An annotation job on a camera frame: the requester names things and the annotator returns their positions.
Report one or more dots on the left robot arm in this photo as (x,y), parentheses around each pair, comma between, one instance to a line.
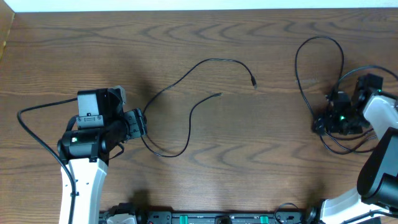
(84,149)

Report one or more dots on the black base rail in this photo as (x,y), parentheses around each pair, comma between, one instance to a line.
(134,214)

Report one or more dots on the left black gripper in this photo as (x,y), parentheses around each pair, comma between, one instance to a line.
(138,122)

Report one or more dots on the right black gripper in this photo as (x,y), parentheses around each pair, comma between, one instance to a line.
(331,127)

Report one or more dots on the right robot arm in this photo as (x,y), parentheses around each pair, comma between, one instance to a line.
(375,194)

